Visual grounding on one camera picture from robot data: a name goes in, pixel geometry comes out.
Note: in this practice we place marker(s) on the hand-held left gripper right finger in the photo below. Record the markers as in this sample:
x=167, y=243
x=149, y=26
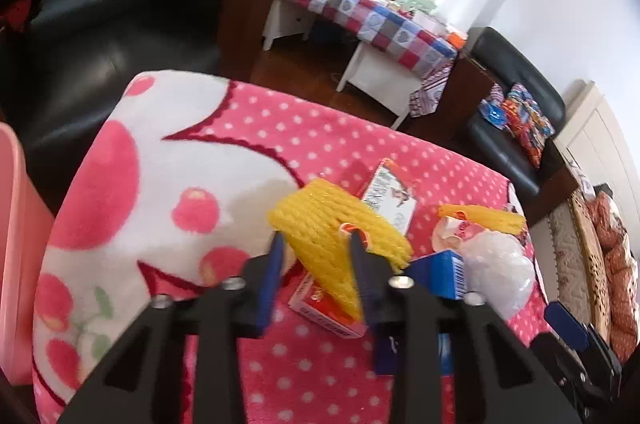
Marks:
x=364, y=279

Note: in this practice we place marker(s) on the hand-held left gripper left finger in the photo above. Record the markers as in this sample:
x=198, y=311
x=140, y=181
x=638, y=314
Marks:
x=270, y=276

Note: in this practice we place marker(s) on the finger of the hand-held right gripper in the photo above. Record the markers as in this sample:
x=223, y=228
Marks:
x=555, y=354
x=567, y=321

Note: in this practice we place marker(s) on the blue barcode carton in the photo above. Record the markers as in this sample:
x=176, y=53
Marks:
x=440, y=274

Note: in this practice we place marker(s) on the large yellow foam net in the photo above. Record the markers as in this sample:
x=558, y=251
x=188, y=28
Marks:
x=320, y=214

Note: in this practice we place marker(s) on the pink plastic bin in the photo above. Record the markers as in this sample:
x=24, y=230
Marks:
x=20, y=229

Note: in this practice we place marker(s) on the red floral quilt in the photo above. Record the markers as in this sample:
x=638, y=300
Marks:
x=617, y=264

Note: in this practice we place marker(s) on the beige quilted bed cover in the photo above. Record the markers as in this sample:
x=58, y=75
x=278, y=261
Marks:
x=570, y=244

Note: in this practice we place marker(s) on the long red white carton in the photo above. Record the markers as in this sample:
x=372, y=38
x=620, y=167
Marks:
x=390, y=199

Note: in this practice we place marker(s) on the crumpled clear plastic bag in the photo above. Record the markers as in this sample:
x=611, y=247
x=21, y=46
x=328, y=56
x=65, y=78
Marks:
x=500, y=269

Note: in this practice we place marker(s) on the white red printed paper cup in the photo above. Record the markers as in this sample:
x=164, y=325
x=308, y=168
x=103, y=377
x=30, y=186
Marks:
x=452, y=231

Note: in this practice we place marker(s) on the small yellow foam net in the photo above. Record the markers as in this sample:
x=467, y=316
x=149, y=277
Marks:
x=490, y=216

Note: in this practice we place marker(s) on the pink printed blanket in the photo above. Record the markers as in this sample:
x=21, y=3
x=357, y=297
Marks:
x=200, y=144

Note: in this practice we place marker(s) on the cream wooden bed board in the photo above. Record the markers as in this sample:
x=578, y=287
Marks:
x=595, y=139

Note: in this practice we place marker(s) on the white table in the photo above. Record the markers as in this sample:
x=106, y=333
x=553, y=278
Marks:
x=380, y=79

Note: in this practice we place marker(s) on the colourful printed cushion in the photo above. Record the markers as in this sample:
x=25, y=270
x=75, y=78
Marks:
x=527, y=124

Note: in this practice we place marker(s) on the blue shiny packet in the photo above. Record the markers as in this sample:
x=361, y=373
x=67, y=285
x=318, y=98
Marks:
x=492, y=112

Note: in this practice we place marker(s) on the wooden side table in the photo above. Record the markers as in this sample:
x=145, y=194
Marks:
x=460, y=89
x=245, y=19

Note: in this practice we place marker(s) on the striped packet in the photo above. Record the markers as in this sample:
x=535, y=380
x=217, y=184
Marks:
x=496, y=93

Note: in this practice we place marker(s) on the orange packet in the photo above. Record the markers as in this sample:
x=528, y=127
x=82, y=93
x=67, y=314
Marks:
x=456, y=40

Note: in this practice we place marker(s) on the checkered cloth table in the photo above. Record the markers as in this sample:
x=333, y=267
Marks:
x=370, y=22

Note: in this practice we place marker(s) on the black leather armchair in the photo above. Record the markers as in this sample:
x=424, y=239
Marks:
x=505, y=59

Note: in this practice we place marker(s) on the white container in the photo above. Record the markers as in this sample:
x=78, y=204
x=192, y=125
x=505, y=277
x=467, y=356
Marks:
x=431, y=24

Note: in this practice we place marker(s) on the long black leather sofa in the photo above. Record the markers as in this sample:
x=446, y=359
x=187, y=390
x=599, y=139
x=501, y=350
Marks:
x=100, y=29

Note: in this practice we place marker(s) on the red cloth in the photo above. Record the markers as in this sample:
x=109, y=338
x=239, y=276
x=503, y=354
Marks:
x=15, y=12

